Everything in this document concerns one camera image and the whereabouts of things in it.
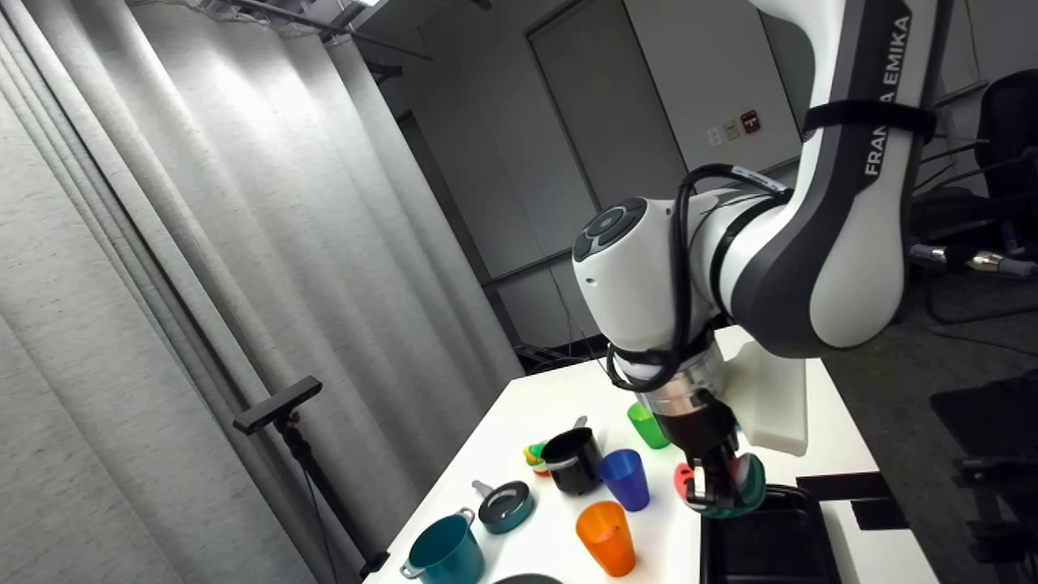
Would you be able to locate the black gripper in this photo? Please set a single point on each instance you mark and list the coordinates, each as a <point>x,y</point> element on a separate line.
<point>705,429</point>

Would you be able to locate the black rectangular tray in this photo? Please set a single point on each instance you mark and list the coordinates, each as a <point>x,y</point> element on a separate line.
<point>778,543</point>

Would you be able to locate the watermelon slice plushy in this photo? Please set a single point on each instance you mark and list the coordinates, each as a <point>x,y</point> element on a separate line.
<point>750,489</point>

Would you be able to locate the grey round plate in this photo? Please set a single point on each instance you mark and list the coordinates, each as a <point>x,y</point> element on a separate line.
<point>526,577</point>

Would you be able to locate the green yellow toy utensils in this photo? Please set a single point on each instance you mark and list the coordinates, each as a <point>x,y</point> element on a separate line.
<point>533,459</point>

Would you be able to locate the green plastic cup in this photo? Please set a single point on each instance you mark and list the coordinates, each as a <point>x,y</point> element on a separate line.
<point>647,425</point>

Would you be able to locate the teal pot with handle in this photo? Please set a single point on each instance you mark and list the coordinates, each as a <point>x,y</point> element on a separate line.
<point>444,552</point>

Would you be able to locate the black cooking pot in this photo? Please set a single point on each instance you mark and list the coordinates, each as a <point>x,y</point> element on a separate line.
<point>572,461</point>

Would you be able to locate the blue plastic cup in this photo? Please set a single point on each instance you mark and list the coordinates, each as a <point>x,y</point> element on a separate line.
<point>624,479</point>

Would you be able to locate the orange plastic cup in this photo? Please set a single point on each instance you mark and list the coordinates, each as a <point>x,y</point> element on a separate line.
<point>603,533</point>

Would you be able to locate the black camera tripod stand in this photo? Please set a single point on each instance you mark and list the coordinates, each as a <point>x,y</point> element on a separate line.
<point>281,412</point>

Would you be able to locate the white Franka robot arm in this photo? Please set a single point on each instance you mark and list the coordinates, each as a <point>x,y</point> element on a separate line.
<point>802,267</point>

